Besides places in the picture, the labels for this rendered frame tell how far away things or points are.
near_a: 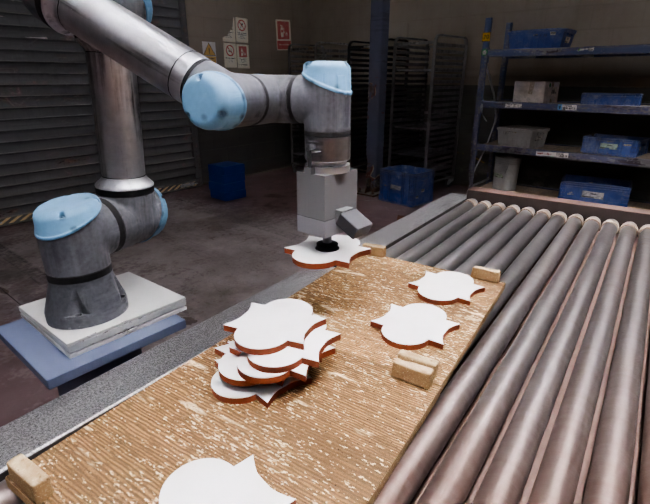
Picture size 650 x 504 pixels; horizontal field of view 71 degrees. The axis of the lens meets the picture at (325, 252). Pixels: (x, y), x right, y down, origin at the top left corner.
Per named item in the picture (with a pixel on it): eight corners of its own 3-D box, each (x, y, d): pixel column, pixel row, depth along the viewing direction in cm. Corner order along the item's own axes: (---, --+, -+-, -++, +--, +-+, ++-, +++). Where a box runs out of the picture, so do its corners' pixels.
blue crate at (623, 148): (579, 152, 454) (582, 135, 448) (593, 148, 478) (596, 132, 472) (636, 159, 419) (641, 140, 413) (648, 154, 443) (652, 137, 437)
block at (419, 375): (390, 377, 66) (391, 361, 65) (395, 370, 68) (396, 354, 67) (429, 391, 63) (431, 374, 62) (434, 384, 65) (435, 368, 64)
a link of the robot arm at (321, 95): (311, 62, 75) (360, 61, 71) (312, 131, 78) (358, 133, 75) (288, 60, 68) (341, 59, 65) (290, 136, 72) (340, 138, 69)
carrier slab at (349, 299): (253, 326, 82) (253, 319, 82) (360, 256, 115) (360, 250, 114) (440, 394, 65) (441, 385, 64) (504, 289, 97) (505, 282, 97)
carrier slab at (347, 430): (7, 487, 50) (3, 476, 50) (253, 327, 82) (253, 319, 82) (244, 711, 32) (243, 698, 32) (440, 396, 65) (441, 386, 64)
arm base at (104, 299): (30, 318, 90) (18, 272, 87) (99, 290, 102) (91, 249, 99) (75, 337, 83) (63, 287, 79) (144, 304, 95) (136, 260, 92)
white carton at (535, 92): (511, 102, 487) (514, 80, 479) (525, 101, 503) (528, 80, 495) (543, 104, 461) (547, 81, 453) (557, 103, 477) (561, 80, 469)
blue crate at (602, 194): (556, 201, 470) (559, 180, 462) (561, 193, 503) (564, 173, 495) (627, 210, 439) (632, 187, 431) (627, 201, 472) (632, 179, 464)
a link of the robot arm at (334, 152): (360, 135, 74) (327, 139, 68) (359, 163, 75) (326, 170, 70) (325, 131, 78) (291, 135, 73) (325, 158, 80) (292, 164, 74)
